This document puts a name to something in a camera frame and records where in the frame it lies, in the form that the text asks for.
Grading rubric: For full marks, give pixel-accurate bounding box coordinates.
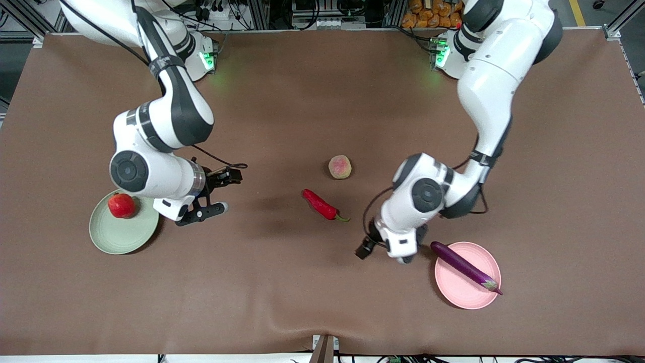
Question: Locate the white power strip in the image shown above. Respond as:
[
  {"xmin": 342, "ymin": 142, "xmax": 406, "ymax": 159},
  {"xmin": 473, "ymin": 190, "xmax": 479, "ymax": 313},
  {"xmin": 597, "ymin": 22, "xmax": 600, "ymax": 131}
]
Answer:
[{"xmin": 194, "ymin": 0, "xmax": 228, "ymax": 21}]

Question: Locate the red chili pepper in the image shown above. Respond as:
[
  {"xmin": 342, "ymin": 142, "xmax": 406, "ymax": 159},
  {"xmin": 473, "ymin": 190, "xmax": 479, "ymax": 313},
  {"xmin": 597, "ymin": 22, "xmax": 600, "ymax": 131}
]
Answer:
[{"xmin": 302, "ymin": 189, "xmax": 351, "ymax": 223}]

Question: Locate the pile of orange objects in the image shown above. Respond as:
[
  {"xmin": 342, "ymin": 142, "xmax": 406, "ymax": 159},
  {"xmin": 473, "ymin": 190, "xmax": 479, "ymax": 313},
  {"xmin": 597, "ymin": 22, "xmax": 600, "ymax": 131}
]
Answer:
[{"xmin": 402, "ymin": 0, "xmax": 464, "ymax": 29}]

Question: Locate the pink round plate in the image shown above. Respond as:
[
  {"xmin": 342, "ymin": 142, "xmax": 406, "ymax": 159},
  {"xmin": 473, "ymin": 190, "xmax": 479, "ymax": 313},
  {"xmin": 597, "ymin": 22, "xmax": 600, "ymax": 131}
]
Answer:
[{"xmin": 435, "ymin": 241, "xmax": 502, "ymax": 310}]

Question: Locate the brown table cloth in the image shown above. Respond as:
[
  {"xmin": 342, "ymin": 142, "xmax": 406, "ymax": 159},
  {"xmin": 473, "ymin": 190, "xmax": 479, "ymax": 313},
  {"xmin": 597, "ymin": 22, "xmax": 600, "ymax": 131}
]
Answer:
[{"xmin": 0, "ymin": 28, "xmax": 645, "ymax": 356}]

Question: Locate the light green round plate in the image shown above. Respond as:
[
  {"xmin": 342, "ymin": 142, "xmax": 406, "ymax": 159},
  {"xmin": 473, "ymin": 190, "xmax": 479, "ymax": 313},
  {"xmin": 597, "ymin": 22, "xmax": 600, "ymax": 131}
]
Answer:
[{"xmin": 89, "ymin": 189, "xmax": 160, "ymax": 255}]

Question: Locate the red pomegranate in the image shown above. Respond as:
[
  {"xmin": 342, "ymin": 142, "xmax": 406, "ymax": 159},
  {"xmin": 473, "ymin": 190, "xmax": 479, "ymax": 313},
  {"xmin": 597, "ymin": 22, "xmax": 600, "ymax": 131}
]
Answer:
[{"xmin": 107, "ymin": 193, "xmax": 137, "ymax": 219}]

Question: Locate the metal table edge clamp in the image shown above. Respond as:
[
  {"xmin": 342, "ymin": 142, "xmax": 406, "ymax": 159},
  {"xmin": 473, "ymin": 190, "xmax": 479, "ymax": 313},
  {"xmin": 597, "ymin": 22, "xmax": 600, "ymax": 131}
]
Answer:
[{"xmin": 311, "ymin": 334, "xmax": 339, "ymax": 363}]

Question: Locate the purple eggplant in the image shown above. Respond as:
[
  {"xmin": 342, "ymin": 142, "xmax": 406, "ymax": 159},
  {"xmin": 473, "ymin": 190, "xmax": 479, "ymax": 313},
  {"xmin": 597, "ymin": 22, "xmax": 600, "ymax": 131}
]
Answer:
[{"xmin": 430, "ymin": 241, "xmax": 503, "ymax": 296}]

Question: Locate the green pink peach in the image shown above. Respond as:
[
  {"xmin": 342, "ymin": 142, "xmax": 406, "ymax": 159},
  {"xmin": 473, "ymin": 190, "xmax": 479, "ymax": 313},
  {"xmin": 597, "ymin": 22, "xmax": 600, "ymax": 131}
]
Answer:
[{"xmin": 329, "ymin": 155, "xmax": 352, "ymax": 179}]

